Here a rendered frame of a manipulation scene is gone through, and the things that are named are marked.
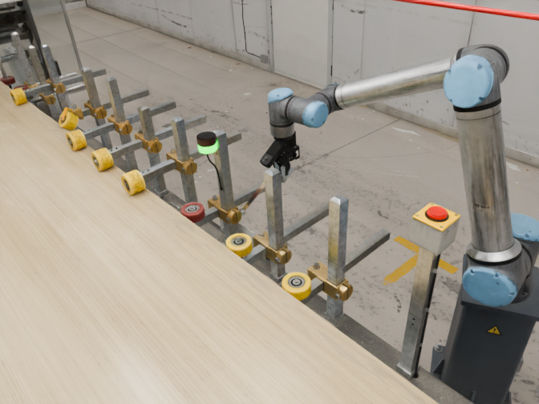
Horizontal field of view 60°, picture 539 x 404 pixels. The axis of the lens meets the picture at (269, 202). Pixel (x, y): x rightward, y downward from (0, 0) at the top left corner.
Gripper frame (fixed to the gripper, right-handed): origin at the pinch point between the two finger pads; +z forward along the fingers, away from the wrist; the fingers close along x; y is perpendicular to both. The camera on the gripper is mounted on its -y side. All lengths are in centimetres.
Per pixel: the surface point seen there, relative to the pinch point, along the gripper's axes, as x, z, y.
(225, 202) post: -6.0, -8.9, -31.2
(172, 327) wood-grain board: -40, -9, -74
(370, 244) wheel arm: -51, -2, -9
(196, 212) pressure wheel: -3.8, -9.2, -41.7
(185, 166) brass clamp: 16.9, -14.3, -31.5
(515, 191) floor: -26, 88, 185
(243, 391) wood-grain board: -66, -9, -72
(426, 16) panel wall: 86, 0, 233
